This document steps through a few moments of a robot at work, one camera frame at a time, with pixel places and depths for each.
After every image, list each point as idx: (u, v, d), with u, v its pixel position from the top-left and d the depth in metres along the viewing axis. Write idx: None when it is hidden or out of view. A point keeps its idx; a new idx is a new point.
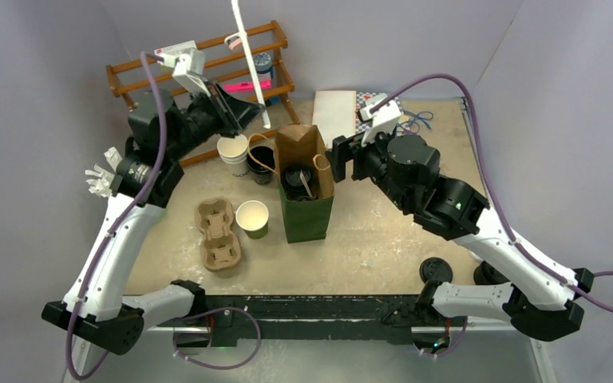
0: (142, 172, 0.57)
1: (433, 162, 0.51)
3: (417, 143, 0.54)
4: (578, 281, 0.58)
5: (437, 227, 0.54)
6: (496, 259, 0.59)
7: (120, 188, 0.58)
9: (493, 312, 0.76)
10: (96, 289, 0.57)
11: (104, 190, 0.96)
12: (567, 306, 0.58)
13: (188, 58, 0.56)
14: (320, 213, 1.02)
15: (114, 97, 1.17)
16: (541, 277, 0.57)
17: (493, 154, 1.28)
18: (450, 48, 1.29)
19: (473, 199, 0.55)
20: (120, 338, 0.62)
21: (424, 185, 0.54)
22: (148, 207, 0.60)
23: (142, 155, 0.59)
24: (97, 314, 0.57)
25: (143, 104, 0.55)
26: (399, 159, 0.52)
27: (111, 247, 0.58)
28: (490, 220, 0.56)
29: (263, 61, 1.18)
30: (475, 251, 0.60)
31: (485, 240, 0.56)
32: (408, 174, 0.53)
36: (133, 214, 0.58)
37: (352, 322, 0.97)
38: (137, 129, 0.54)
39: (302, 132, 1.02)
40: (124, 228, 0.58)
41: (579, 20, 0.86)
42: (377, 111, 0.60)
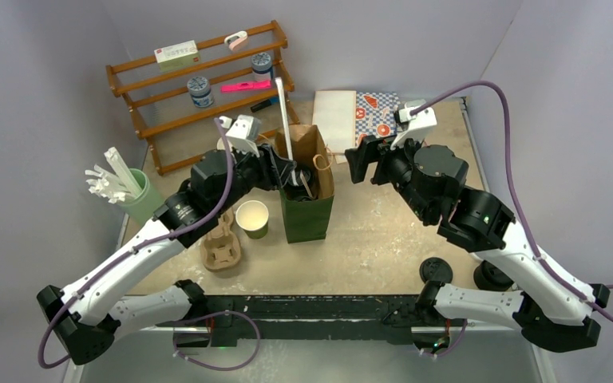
0: (184, 213, 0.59)
1: (462, 174, 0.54)
3: (444, 155, 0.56)
4: (595, 297, 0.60)
5: (462, 241, 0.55)
6: (517, 274, 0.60)
7: (160, 215, 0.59)
9: (501, 318, 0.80)
10: (95, 293, 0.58)
11: (104, 190, 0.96)
12: (584, 321, 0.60)
13: (248, 124, 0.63)
14: (320, 213, 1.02)
15: (114, 97, 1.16)
16: (562, 293, 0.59)
17: (493, 154, 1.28)
18: (450, 48, 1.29)
19: (500, 211, 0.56)
20: (87, 347, 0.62)
21: (452, 197, 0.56)
22: (175, 242, 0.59)
23: (191, 198, 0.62)
24: (81, 315, 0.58)
25: (210, 159, 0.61)
26: (426, 170, 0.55)
27: (127, 262, 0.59)
28: (517, 234, 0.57)
29: (263, 61, 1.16)
30: (496, 263, 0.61)
31: (510, 255, 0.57)
32: (437, 185, 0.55)
36: (161, 242, 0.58)
37: (352, 322, 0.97)
38: (195, 178, 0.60)
39: (302, 132, 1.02)
40: (147, 251, 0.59)
41: (579, 20, 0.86)
42: (417, 116, 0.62)
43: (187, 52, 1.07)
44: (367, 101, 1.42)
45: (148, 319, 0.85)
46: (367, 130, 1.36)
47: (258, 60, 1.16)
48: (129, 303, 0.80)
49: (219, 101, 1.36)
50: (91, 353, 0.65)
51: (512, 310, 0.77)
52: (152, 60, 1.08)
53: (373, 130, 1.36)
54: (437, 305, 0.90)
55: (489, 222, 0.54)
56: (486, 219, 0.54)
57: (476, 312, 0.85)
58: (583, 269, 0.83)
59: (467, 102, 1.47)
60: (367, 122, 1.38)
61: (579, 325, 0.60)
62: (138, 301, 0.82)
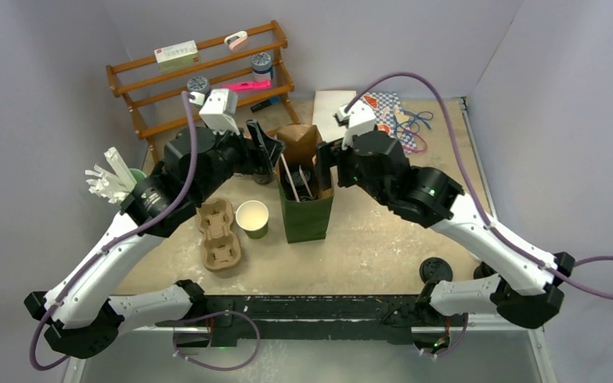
0: (152, 199, 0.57)
1: (394, 152, 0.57)
3: (381, 137, 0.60)
4: (556, 264, 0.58)
5: (411, 214, 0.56)
6: (473, 245, 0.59)
7: (127, 208, 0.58)
9: (483, 303, 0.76)
10: (73, 298, 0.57)
11: (103, 190, 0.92)
12: (546, 289, 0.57)
13: (223, 98, 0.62)
14: (320, 213, 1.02)
15: (113, 97, 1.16)
16: (518, 260, 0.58)
17: (493, 154, 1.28)
18: (450, 48, 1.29)
19: (448, 186, 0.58)
20: (86, 344, 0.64)
21: (393, 174, 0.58)
22: (147, 237, 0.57)
23: (163, 184, 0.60)
24: (65, 321, 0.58)
25: (183, 136, 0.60)
26: (362, 152, 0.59)
27: (99, 265, 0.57)
28: (464, 204, 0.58)
29: (263, 61, 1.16)
30: (451, 236, 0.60)
31: (459, 226, 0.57)
32: (375, 164, 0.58)
36: (130, 238, 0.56)
37: (352, 323, 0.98)
38: (170, 157, 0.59)
39: (302, 132, 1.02)
40: (117, 250, 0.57)
41: (579, 21, 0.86)
42: (352, 112, 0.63)
43: (187, 52, 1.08)
44: (367, 101, 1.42)
45: (148, 317, 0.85)
46: None
47: (259, 60, 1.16)
48: (132, 300, 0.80)
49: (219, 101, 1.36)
50: (96, 346, 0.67)
51: (490, 293, 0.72)
52: (153, 60, 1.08)
53: None
54: (431, 302, 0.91)
55: (436, 194, 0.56)
56: (433, 192, 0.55)
57: (460, 301, 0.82)
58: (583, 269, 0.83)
59: (467, 102, 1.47)
60: None
61: (539, 294, 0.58)
62: (141, 298, 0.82)
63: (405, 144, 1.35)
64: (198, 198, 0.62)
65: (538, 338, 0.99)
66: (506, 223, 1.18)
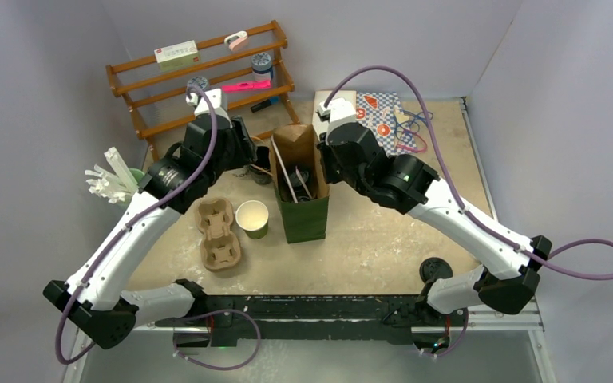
0: (171, 177, 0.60)
1: (366, 141, 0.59)
3: (353, 128, 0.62)
4: (533, 246, 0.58)
5: (388, 199, 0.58)
6: (452, 230, 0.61)
7: (146, 187, 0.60)
9: (468, 295, 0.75)
10: (100, 278, 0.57)
11: (104, 189, 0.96)
12: (521, 271, 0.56)
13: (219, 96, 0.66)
14: (318, 213, 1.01)
15: (113, 97, 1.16)
16: (492, 242, 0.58)
17: (493, 154, 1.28)
18: (450, 48, 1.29)
19: (422, 171, 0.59)
20: (108, 332, 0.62)
21: (366, 162, 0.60)
22: (168, 211, 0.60)
23: (178, 163, 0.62)
24: (93, 303, 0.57)
25: (203, 117, 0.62)
26: (334, 143, 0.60)
27: (123, 242, 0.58)
28: (440, 190, 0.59)
29: (263, 61, 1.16)
30: (430, 223, 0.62)
31: (433, 210, 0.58)
32: (349, 154, 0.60)
36: (153, 213, 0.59)
37: (352, 322, 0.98)
38: (191, 136, 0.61)
39: (298, 132, 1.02)
40: (140, 226, 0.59)
41: (579, 20, 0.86)
42: (332, 108, 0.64)
43: (187, 52, 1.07)
44: (367, 102, 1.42)
45: (156, 315, 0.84)
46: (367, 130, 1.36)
47: (259, 60, 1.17)
48: (144, 300, 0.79)
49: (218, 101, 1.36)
50: (116, 337, 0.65)
51: (474, 281, 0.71)
52: (152, 60, 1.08)
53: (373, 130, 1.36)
54: (429, 300, 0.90)
55: (410, 180, 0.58)
56: (406, 178, 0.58)
57: (448, 293, 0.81)
58: (583, 269, 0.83)
59: (467, 102, 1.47)
60: (367, 121, 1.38)
61: (516, 276, 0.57)
62: (149, 298, 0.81)
63: (404, 144, 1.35)
64: (211, 176, 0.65)
65: (538, 338, 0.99)
66: (505, 223, 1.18)
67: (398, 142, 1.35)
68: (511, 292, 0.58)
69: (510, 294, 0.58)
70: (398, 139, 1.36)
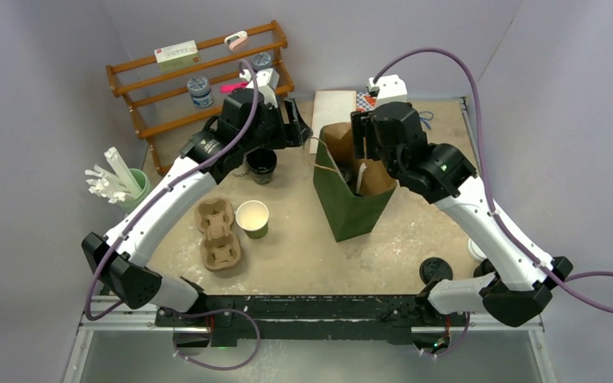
0: (211, 148, 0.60)
1: (410, 120, 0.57)
3: (400, 106, 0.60)
4: (553, 266, 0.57)
5: (419, 185, 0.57)
6: (474, 229, 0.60)
7: (188, 153, 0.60)
9: (472, 299, 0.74)
10: (140, 231, 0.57)
11: (104, 189, 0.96)
12: (535, 286, 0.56)
13: (267, 74, 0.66)
14: (377, 207, 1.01)
15: (114, 97, 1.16)
16: (514, 253, 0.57)
17: (493, 155, 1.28)
18: (450, 48, 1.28)
19: (461, 166, 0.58)
20: (136, 290, 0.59)
21: (405, 144, 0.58)
22: (207, 178, 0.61)
23: (216, 136, 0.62)
24: (131, 256, 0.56)
25: (240, 91, 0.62)
26: (379, 118, 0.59)
27: (164, 200, 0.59)
28: (474, 187, 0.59)
29: (263, 61, 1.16)
30: (456, 219, 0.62)
31: (463, 205, 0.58)
32: (390, 132, 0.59)
36: (195, 176, 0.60)
37: (352, 323, 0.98)
38: (228, 108, 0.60)
39: (344, 129, 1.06)
40: (181, 187, 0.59)
41: (580, 20, 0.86)
42: (382, 84, 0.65)
43: (187, 52, 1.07)
44: (367, 102, 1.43)
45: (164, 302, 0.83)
46: None
47: (258, 60, 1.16)
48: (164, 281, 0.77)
49: None
50: (142, 298, 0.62)
51: (481, 286, 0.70)
52: (152, 60, 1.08)
53: None
54: (430, 298, 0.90)
55: (447, 170, 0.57)
56: (444, 168, 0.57)
57: (449, 292, 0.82)
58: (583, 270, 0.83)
59: (468, 102, 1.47)
60: None
61: (527, 290, 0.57)
62: (166, 278, 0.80)
63: None
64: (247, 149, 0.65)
65: (538, 338, 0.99)
66: None
67: None
68: (517, 305, 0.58)
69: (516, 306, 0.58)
70: None
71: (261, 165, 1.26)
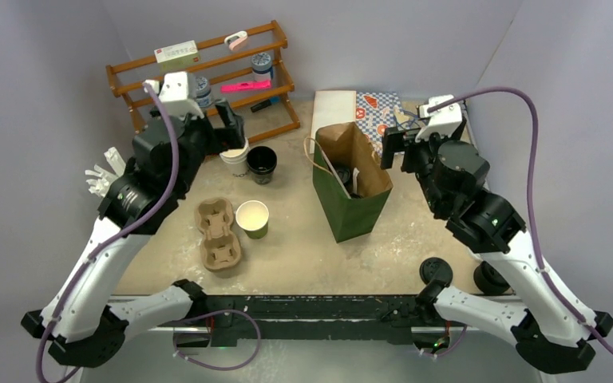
0: (132, 197, 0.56)
1: (480, 174, 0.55)
3: (469, 153, 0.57)
4: (596, 322, 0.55)
5: (466, 236, 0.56)
6: (518, 282, 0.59)
7: (106, 212, 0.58)
9: (493, 329, 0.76)
10: (70, 311, 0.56)
11: (104, 190, 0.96)
12: (578, 343, 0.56)
13: (183, 84, 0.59)
14: (375, 207, 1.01)
15: (114, 97, 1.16)
16: (559, 309, 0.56)
17: (493, 155, 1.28)
18: (449, 47, 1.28)
19: (510, 219, 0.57)
20: (92, 353, 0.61)
21: (466, 195, 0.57)
22: (132, 237, 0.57)
23: (138, 180, 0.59)
24: (67, 337, 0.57)
25: (152, 128, 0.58)
26: (448, 163, 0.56)
27: (88, 275, 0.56)
28: (524, 242, 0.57)
29: (263, 61, 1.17)
30: (501, 270, 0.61)
31: (512, 261, 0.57)
32: (453, 179, 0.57)
36: (116, 242, 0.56)
37: (352, 322, 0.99)
38: (141, 152, 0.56)
39: (340, 131, 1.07)
40: (104, 257, 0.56)
41: (579, 21, 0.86)
42: (438, 112, 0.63)
43: (187, 52, 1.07)
44: (367, 102, 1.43)
45: (155, 321, 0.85)
46: (367, 130, 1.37)
47: (259, 60, 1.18)
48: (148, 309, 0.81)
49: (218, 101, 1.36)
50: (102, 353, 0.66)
51: (512, 325, 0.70)
52: (152, 60, 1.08)
53: (373, 130, 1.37)
54: (437, 304, 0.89)
55: (497, 225, 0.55)
56: (495, 223, 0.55)
57: (474, 314, 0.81)
58: (583, 272, 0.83)
59: (467, 102, 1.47)
60: (367, 122, 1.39)
61: (571, 346, 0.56)
62: (141, 310, 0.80)
63: None
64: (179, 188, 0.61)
65: None
66: None
67: None
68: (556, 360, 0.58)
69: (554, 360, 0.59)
70: None
71: (261, 165, 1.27)
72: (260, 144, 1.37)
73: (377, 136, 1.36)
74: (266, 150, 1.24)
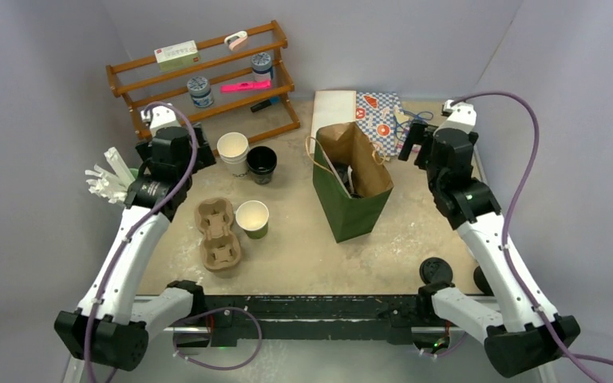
0: (154, 188, 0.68)
1: (463, 154, 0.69)
3: (464, 139, 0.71)
4: (554, 317, 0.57)
5: (444, 206, 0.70)
6: (484, 261, 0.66)
7: (133, 203, 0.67)
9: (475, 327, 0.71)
10: (113, 290, 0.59)
11: (104, 189, 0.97)
12: (527, 327, 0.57)
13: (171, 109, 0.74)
14: (374, 207, 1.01)
15: (114, 97, 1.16)
16: (514, 290, 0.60)
17: (493, 154, 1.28)
18: (449, 47, 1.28)
19: (487, 201, 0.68)
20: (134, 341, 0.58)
21: (449, 168, 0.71)
22: (160, 217, 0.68)
23: (154, 178, 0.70)
24: (112, 315, 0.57)
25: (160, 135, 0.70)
26: (440, 139, 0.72)
27: (126, 254, 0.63)
28: (493, 223, 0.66)
29: (263, 61, 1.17)
30: (472, 248, 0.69)
31: (476, 232, 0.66)
32: (444, 154, 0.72)
36: (149, 220, 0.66)
37: (352, 322, 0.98)
38: (157, 151, 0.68)
39: (340, 130, 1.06)
40: (140, 234, 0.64)
41: (580, 20, 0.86)
42: (458, 110, 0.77)
43: (187, 52, 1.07)
44: (367, 102, 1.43)
45: (164, 321, 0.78)
46: (367, 130, 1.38)
47: (259, 60, 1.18)
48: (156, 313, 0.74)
49: (218, 101, 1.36)
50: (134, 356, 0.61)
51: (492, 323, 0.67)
52: (153, 60, 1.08)
53: (373, 130, 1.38)
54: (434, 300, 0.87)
55: (471, 200, 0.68)
56: (469, 198, 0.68)
57: (460, 312, 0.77)
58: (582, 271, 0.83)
59: None
60: (367, 122, 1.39)
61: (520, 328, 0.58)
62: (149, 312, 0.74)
63: None
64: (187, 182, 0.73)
65: None
66: None
67: (398, 142, 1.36)
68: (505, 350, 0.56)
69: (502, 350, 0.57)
70: (398, 139, 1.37)
71: (261, 165, 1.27)
72: (260, 144, 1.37)
73: (377, 136, 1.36)
74: (266, 150, 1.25)
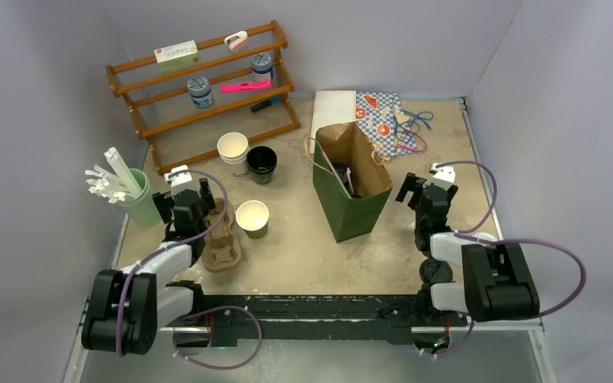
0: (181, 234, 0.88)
1: (440, 207, 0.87)
3: (444, 193, 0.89)
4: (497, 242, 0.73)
5: (419, 242, 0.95)
6: (446, 249, 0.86)
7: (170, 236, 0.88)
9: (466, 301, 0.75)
10: (151, 265, 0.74)
11: (104, 189, 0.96)
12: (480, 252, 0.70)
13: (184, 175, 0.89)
14: (375, 207, 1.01)
15: (113, 96, 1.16)
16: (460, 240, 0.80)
17: (493, 155, 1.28)
18: (450, 47, 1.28)
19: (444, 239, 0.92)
20: (148, 316, 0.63)
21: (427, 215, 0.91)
22: (187, 252, 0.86)
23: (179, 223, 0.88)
24: None
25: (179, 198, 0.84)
26: (426, 192, 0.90)
27: (161, 255, 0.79)
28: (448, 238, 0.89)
29: (263, 61, 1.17)
30: (440, 250, 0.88)
31: (437, 238, 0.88)
32: (426, 203, 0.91)
36: (179, 246, 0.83)
37: (352, 322, 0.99)
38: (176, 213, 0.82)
39: (341, 130, 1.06)
40: (174, 249, 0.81)
41: (579, 21, 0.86)
42: (440, 171, 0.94)
43: (187, 52, 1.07)
44: (367, 102, 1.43)
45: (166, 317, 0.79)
46: (367, 130, 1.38)
47: (259, 60, 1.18)
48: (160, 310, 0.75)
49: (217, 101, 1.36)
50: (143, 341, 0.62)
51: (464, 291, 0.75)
52: (152, 60, 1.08)
53: (373, 130, 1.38)
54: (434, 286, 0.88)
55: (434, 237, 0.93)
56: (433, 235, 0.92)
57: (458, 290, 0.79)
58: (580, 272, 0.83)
59: (467, 102, 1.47)
60: (366, 122, 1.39)
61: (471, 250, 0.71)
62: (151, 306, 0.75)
63: (404, 145, 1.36)
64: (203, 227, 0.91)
65: (538, 338, 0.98)
66: (505, 223, 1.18)
67: (398, 142, 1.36)
68: (471, 286, 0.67)
69: (472, 290, 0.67)
70: (398, 139, 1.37)
71: (261, 165, 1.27)
72: (260, 144, 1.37)
73: (377, 136, 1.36)
74: (266, 150, 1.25)
